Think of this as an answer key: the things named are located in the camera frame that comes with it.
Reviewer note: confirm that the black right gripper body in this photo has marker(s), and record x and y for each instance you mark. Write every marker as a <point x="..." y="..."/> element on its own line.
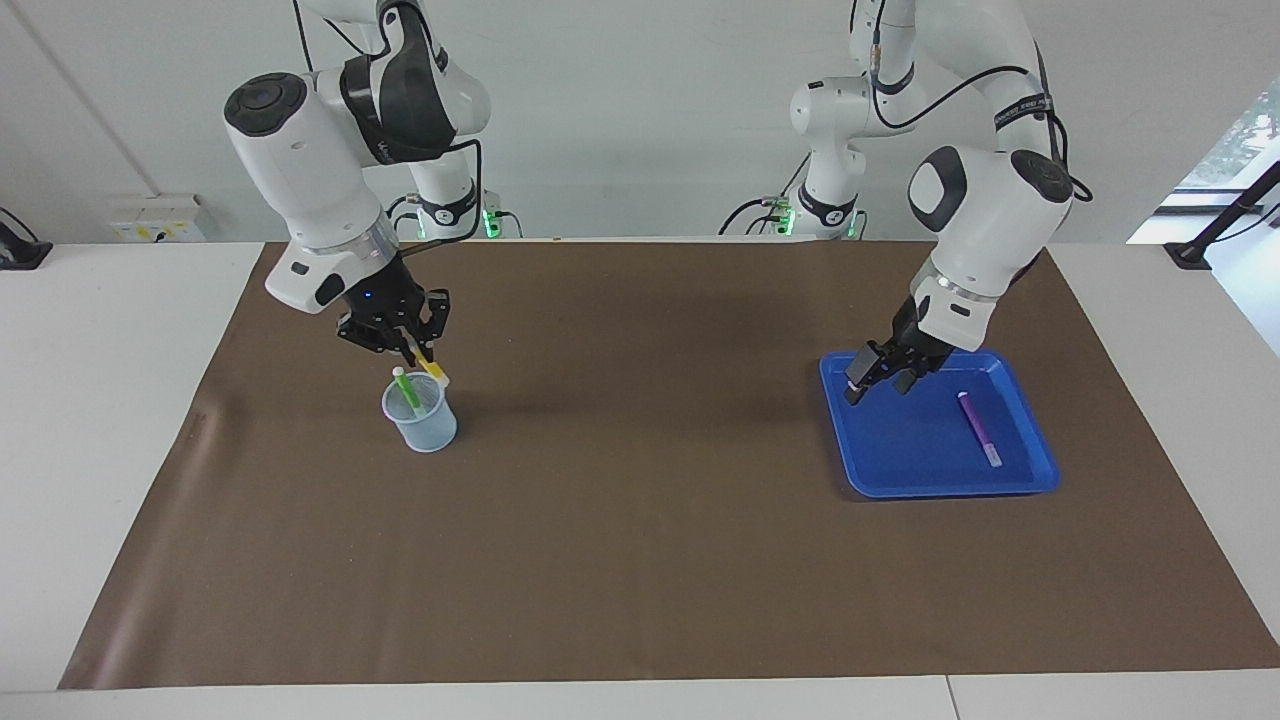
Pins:
<point x="385" y="315"/>

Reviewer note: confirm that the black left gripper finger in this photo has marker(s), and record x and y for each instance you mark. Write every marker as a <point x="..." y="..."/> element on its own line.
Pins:
<point x="910" y="380"/>
<point x="860" y="378"/>

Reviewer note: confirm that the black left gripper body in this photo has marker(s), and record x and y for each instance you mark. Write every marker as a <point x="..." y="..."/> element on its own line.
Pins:
<point x="910" y="345"/>

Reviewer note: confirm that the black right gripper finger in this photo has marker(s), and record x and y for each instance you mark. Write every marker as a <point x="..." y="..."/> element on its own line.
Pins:
<point x="438" y="325"/>
<point x="411" y="345"/>

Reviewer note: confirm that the yellow marker pen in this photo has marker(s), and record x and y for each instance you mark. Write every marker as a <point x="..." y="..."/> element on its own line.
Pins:
<point x="435" y="372"/>

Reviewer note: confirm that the green marker pen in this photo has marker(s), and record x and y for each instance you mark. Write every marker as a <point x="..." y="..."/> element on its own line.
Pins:
<point x="408" y="390"/>

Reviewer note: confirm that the purple marker pen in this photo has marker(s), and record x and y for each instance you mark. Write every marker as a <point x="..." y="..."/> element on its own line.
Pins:
<point x="980" y="430"/>

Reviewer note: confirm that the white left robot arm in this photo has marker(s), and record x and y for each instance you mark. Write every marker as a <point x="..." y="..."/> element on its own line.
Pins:
<point x="980" y="220"/>

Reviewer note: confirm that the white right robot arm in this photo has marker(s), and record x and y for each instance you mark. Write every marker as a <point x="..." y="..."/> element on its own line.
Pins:
<point x="310" y="170"/>

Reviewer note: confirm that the blue plastic tray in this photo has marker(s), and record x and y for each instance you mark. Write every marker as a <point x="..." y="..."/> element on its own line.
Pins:
<point x="900" y="450"/>

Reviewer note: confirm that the pale blue mesh pen cup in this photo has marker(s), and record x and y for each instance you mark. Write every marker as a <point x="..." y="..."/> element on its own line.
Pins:
<point x="425" y="430"/>

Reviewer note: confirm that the brown paper table mat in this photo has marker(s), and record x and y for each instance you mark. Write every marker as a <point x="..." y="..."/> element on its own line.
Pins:
<point x="640" y="560"/>

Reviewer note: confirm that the window with greenery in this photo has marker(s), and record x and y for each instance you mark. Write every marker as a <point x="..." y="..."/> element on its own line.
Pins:
<point x="1235" y="150"/>

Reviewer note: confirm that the white wall power outlet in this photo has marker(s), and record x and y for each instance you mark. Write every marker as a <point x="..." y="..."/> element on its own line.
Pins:
<point x="155" y="220"/>

